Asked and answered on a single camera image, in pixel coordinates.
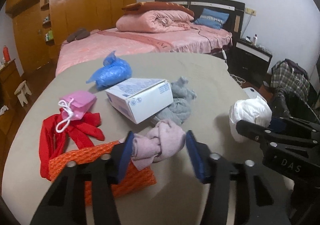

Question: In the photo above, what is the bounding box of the dark neck pillow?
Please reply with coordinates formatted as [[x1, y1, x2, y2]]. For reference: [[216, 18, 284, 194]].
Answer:
[[66, 28, 90, 43]]

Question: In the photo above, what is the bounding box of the blue plastic bag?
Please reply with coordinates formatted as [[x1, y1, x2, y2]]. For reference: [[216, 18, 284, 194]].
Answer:
[[86, 51, 132, 90]]

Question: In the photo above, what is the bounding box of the red thermos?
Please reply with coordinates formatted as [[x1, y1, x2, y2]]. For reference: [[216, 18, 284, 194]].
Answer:
[[3, 45, 11, 63]]

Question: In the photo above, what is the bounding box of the black headboard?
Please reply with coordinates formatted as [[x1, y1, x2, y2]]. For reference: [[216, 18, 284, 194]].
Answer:
[[154, 0, 246, 46]]

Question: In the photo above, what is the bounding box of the black nightstand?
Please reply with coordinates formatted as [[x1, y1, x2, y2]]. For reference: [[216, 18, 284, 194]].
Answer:
[[227, 39, 272, 88]]

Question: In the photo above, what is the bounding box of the orange bubble wrap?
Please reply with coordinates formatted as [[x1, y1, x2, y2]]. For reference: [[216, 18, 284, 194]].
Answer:
[[48, 140, 157, 206]]

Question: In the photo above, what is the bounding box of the pink sock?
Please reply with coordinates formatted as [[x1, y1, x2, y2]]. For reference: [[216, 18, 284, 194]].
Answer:
[[131, 119, 185, 170]]

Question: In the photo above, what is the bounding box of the white charger cable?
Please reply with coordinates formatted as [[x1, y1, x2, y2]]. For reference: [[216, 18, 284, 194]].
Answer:
[[221, 49, 247, 86]]

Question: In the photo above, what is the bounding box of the red cloth strip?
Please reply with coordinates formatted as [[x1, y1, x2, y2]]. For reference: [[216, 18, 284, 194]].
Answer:
[[39, 112, 105, 181]]

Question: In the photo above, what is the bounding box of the plaid cloth covered chair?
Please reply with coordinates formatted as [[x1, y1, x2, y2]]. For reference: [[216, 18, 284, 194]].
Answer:
[[270, 59, 317, 106]]

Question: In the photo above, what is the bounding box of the folded pink quilt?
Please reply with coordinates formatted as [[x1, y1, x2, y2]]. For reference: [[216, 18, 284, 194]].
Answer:
[[116, 10, 194, 33]]

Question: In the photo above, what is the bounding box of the white bathroom scale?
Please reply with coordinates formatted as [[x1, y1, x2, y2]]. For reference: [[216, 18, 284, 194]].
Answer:
[[243, 87, 264, 100]]

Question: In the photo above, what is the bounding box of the blue pillow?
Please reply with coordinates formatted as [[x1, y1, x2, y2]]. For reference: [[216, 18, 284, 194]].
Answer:
[[194, 9, 229, 30]]

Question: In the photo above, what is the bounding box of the white plastic bag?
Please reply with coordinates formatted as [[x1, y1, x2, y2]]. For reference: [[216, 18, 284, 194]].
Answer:
[[229, 96, 272, 143]]

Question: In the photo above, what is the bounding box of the wooden wardrobe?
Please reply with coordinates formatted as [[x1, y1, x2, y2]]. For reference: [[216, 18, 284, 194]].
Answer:
[[5, 0, 136, 75]]

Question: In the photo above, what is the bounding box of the wooden side cabinet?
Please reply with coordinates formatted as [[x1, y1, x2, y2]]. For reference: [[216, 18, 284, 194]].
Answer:
[[1, 59, 22, 136]]

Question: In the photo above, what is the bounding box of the small white stool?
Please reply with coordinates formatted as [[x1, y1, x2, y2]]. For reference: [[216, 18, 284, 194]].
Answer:
[[14, 81, 32, 107]]

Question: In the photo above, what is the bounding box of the brown folded blanket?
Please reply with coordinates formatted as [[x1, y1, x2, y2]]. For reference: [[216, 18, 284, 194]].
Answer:
[[122, 1, 194, 17]]

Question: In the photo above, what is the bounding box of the white lotion bottle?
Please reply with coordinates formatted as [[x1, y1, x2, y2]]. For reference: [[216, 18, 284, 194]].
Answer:
[[252, 34, 258, 46]]

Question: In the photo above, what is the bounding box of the bed with pink sheet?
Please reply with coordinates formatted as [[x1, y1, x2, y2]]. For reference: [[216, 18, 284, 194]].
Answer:
[[55, 24, 233, 75]]

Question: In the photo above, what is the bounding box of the white cardboard box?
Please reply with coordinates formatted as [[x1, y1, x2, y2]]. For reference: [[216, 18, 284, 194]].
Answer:
[[105, 78, 174, 124]]

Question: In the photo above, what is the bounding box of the pink drawstring pouch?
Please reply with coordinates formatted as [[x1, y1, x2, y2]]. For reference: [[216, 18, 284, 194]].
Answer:
[[55, 90, 97, 133]]

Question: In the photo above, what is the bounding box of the grey table cloth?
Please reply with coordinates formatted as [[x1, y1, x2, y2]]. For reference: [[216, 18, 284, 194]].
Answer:
[[1, 52, 296, 225]]

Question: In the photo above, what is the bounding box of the grey sock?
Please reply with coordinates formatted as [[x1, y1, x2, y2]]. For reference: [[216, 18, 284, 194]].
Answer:
[[151, 77, 197, 126]]

